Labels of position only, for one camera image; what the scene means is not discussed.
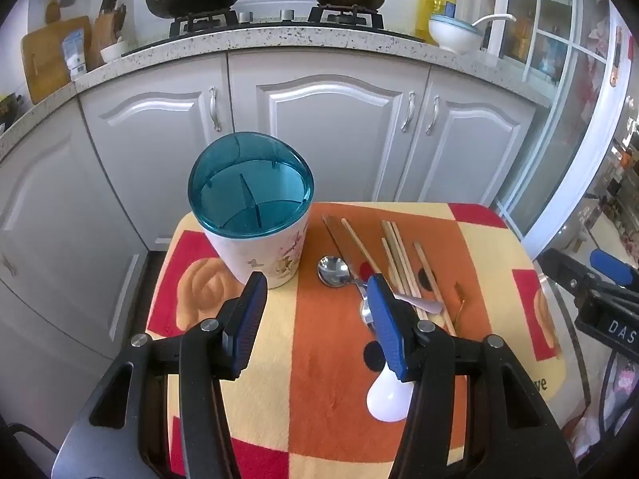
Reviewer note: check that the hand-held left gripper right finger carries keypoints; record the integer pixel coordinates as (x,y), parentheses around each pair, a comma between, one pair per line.
(387,324)

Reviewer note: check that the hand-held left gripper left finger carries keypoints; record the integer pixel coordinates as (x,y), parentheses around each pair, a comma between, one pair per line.
(249,319)

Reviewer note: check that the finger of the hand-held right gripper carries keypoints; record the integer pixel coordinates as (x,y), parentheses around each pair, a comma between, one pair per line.
(611,265)
(564,267)

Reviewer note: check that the wooden chopstick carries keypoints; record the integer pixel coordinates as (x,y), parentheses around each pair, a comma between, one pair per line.
(407,254)
(359,245)
(401,254)
(389,259)
(432,284)
(395,254)

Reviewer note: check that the white utensil holder teal lid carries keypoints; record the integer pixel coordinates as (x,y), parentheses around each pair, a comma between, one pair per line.
(249,252)

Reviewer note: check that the white ceramic spoon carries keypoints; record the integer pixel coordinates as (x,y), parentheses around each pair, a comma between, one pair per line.
(387,399)

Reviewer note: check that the all-metal spoon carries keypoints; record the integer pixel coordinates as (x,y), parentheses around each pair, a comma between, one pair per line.
(334,269)

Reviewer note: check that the gold fork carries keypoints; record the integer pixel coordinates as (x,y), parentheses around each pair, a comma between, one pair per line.
(462,304)

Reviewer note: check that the printed orange red blanket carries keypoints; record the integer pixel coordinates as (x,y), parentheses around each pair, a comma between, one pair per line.
(319,359)

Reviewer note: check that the dark ribbed floor mat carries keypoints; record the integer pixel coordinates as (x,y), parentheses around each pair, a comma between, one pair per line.
(150,279)

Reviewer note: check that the white framed glass door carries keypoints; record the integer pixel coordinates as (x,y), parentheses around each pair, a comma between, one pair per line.
(596,129)

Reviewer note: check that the white cabinet door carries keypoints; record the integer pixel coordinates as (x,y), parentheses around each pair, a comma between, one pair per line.
(474,159)
(164,159)

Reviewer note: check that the white side cabinet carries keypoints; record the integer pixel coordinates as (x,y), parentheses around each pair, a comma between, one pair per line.
(60,199)

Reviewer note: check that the large white bowl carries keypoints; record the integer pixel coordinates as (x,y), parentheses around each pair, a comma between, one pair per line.
(452,37)

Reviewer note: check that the white ladle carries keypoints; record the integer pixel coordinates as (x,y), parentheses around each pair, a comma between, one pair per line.
(499,17)

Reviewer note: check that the speckled stone countertop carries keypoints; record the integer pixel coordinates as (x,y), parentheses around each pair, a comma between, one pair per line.
(324,45)

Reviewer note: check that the yellow oil bottle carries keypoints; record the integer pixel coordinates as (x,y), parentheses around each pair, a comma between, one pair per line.
(434,5)

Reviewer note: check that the small white bowl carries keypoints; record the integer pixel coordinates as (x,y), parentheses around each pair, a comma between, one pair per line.
(115,52)

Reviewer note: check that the white blue packet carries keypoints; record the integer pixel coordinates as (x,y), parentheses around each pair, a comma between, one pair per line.
(75,55)

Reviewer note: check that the yellow black casserole pot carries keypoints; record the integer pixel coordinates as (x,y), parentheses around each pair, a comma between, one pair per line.
(10,110)

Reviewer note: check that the wooden knife block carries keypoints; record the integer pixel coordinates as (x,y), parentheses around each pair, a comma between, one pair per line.
(105,30)

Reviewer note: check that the wooden cutting board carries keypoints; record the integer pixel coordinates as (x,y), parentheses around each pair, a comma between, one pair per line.
(45,60)

